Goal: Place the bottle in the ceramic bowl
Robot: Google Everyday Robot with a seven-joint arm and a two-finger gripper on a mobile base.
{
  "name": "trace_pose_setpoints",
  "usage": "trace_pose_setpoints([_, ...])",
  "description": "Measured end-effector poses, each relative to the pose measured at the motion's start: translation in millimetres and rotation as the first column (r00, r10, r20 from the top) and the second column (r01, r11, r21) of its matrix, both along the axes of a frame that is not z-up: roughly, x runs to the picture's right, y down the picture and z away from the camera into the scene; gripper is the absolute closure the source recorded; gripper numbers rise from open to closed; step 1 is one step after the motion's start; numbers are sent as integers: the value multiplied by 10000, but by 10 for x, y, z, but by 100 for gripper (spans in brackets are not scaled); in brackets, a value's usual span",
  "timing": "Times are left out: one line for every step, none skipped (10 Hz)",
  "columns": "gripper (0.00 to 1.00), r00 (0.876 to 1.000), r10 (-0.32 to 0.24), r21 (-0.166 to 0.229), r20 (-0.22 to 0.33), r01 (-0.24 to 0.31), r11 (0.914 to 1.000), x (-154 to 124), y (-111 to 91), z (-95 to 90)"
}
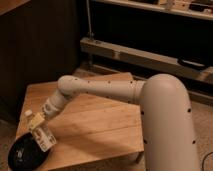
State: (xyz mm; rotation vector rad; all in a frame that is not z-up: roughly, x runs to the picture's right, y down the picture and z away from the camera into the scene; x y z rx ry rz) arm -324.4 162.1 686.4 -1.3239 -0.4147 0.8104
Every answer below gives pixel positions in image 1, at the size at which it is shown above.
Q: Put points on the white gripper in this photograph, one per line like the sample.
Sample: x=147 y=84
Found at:
x=37 y=119

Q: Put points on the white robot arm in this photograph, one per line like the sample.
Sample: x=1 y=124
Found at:
x=167 y=125

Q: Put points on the black ceramic bowl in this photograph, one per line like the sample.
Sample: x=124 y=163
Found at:
x=25 y=154

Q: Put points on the wooden table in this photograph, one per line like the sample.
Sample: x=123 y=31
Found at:
x=92 y=129

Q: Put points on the metal pole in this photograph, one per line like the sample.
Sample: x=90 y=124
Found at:
x=90 y=31

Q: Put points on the black object on shelf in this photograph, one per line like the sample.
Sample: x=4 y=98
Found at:
x=192 y=65

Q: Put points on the wooden shelf rack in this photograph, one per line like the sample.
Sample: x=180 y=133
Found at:
x=152 y=37

